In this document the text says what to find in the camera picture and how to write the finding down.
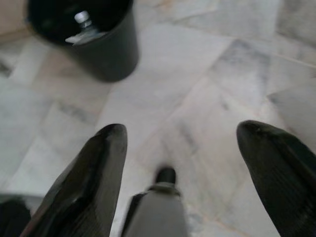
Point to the clear plastic bottle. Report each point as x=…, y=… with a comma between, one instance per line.
x=85, y=23

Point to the black round rubbish bin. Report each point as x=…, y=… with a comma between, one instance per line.
x=111, y=56

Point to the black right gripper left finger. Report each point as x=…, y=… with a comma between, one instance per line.
x=93, y=185

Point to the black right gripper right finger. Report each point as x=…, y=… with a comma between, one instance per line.
x=279, y=172

